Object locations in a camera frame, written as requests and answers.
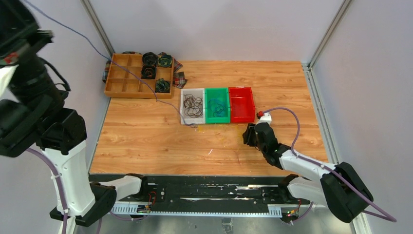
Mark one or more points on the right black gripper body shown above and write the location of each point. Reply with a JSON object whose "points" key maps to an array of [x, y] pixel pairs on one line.
{"points": [[251, 139]]}

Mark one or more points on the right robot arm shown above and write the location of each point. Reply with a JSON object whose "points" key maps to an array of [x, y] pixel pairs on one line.
{"points": [[335, 186]]}

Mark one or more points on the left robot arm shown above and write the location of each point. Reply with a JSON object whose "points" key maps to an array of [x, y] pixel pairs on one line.
{"points": [[38, 122]]}

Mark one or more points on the red plastic bin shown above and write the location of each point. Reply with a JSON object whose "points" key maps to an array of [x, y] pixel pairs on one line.
{"points": [[242, 105]]}

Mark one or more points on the green plastic bin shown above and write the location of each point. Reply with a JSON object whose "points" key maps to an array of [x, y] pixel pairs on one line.
{"points": [[217, 105]]}

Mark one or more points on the white plastic bin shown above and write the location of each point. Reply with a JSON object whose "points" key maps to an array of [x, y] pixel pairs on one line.
{"points": [[192, 106]]}

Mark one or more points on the plaid cloth under tray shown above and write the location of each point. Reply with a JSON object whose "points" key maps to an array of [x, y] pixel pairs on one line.
{"points": [[179, 80]]}

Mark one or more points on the rolled green cloth bottom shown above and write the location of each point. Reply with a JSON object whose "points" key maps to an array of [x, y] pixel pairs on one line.
{"points": [[162, 86]]}

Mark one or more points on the rolled green cloth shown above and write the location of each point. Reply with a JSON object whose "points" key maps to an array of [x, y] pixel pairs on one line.
{"points": [[165, 61], [162, 86]]}

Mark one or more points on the rolled green cloth top right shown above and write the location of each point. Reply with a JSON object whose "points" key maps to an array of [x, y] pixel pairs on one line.
{"points": [[165, 61]]}

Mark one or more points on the rolled dark cloth middle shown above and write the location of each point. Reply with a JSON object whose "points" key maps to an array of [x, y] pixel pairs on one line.
{"points": [[148, 72]]}

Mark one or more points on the rolled dark cloth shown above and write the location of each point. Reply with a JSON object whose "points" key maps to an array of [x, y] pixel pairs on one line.
{"points": [[150, 59], [148, 72]]}

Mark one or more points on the rolled dark cloth top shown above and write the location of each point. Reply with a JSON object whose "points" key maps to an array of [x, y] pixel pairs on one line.
{"points": [[150, 59]]}

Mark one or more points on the wooden compartment tray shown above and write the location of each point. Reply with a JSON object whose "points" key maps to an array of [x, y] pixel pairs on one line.
{"points": [[124, 78]]}

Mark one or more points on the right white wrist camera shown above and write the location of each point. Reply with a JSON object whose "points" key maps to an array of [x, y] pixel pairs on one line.
{"points": [[265, 118]]}

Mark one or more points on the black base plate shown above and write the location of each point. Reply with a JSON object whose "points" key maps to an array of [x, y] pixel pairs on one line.
{"points": [[214, 194]]}

